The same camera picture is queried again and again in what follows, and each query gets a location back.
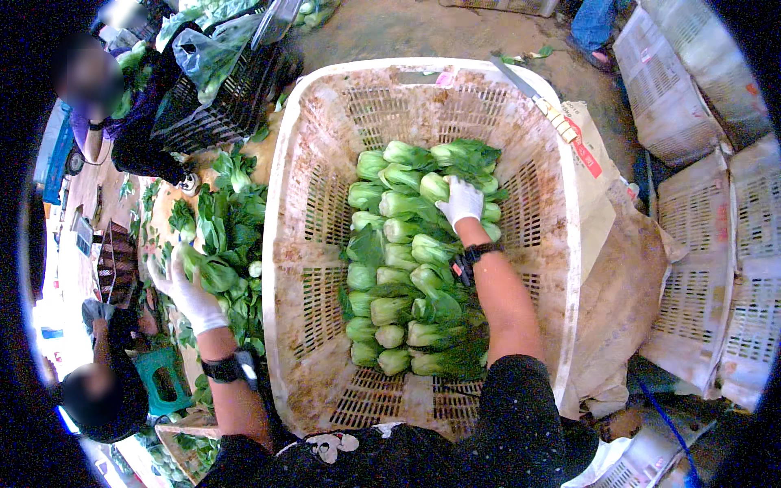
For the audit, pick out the person's left fingers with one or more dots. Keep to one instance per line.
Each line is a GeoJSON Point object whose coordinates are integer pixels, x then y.
{"type": "Point", "coordinates": [160, 277]}

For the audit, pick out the black plastic crate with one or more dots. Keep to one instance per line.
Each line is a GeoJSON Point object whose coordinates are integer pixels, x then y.
{"type": "Point", "coordinates": [238, 103]}

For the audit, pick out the white plastic crate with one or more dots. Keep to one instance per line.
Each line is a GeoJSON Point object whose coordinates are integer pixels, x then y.
{"type": "Point", "coordinates": [634, 463]}

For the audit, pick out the green vegetable scraps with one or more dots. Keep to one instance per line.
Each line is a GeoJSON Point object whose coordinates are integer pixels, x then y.
{"type": "Point", "coordinates": [528, 55]}

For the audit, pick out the cardboard box with greens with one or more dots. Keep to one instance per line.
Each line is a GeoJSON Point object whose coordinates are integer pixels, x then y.
{"type": "Point", "coordinates": [186, 448]}

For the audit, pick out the stack of white plastic crates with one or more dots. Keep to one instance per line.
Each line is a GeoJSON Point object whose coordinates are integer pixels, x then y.
{"type": "Point", "coordinates": [695, 244]}

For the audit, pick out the single green bok choy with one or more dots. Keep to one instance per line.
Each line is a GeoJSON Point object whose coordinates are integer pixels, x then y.
{"type": "Point", "coordinates": [213, 271]}

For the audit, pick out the brown paper sack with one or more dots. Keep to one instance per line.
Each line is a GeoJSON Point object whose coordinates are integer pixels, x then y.
{"type": "Point", "coordinates": [622, 293]}

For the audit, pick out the person's left hand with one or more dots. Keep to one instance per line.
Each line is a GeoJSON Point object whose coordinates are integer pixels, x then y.
{"type": "Point", "coordinates": [195, 302]}

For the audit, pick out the clear plastic bag with greens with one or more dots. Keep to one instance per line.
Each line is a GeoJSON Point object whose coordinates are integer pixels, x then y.
{"type": "Point", "coordinates": [210, 55]}

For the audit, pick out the blue vehicle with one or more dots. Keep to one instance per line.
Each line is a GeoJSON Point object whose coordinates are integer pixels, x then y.
{"type": "Point", "coordinates": [58, 152]}

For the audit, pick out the person's right hand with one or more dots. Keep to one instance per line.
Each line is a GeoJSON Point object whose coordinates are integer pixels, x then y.
{"type": "Point", "coordinates": [462, 200]}

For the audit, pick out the large white plastic basket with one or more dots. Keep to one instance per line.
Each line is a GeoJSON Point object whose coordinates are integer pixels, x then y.
{"type": "Point", "coordinates": [317, 183]}

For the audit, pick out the black wrist band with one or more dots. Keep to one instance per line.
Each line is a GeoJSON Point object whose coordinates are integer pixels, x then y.
{"type": "Point", "coordinates": [479, 251]}
{"type": "Point", "coordinates": [226, 369]}

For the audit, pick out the loose heap of bok choy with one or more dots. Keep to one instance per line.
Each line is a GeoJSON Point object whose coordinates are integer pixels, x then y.
{"type": "Point", "coordinates": [235, 219]}

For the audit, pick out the green plastic stool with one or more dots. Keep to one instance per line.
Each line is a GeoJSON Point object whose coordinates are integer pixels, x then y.
{"type": "Point", "coordinates": [162, 381]}

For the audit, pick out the rows of packed bok choy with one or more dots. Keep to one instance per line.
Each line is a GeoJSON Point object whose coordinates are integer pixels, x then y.
{"type": "Point", "coordinates": [396, 268]}

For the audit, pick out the person's body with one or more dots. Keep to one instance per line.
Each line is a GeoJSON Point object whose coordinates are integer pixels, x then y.
{"type": "Point", "coordinates": [464, 439]}

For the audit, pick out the brown wooden crate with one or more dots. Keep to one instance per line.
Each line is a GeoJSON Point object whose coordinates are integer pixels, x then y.
{"type": "Point", "coordinates": [116, 262]}

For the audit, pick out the printed cardboard sheet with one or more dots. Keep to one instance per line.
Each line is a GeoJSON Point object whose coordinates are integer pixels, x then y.
{"type": "Point", "coordinates": [589, 183]}

